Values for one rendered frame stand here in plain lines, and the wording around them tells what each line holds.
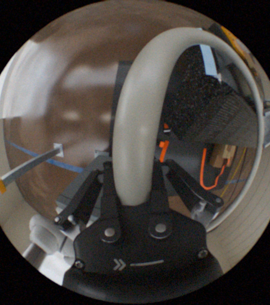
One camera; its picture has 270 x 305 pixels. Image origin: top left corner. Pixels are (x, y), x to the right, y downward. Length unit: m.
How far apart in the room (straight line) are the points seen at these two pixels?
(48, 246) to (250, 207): 6.03
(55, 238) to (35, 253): 0.15
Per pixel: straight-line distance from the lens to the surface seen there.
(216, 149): 1.53
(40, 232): 0.57
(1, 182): 1.12
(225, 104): 0.42
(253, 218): 5.96
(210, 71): 0.37
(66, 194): 0.64
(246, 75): 0.34
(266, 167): 5.58
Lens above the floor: 1.03
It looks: 73 degrees down
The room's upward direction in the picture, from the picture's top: 178 degrees counter-clockwise
